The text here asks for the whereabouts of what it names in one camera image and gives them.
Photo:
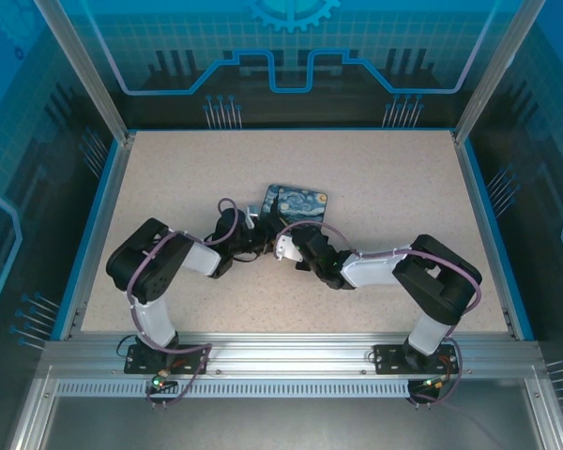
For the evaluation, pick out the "starry night print tin box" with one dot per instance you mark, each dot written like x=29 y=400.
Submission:
x=300 y=204

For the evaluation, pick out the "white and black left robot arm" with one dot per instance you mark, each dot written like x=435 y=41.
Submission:
x=155 y=319

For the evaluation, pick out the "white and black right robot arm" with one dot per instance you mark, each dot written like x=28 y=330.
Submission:
x=370 y=269

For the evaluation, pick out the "blue table side trim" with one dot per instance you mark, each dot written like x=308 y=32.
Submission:
x=491 y=211
x=96 y=211

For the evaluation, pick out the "small circuit board with LED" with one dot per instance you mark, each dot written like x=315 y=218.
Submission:
x=159 y=382
x=431 y=384

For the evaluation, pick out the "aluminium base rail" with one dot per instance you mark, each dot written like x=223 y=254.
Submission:
x=286 y=351

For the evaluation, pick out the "aluminium table side rail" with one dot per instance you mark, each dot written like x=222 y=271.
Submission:
x=107 y=211
x=478 y=211

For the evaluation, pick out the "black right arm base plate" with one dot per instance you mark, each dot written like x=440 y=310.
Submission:
x=389 y=360

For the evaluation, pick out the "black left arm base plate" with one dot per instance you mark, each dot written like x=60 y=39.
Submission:
x=192 y=360

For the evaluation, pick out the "aluminium frame post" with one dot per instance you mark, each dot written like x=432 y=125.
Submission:
x=497 y=70
x=89 y=79

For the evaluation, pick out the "aluminium frame bar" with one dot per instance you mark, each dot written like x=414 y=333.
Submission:
x=30 y=417
x=551 y=422

